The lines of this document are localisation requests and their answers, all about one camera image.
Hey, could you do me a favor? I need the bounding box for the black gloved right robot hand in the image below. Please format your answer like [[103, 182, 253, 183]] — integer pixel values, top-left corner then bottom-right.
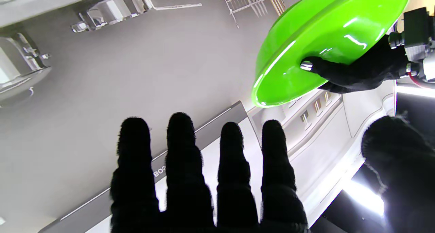
[[109, 112, 435, 233]]

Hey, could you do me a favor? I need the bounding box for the green plastic bowl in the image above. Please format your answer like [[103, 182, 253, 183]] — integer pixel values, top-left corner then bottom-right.
[[252, 0, 412, 108]]

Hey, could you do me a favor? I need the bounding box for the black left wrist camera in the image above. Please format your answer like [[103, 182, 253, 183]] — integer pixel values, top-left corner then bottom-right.
[[388, 7, 435, 62]]

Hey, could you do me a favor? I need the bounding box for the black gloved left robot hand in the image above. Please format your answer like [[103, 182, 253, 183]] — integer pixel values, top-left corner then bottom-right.
[[300, 34, 410, 94]]

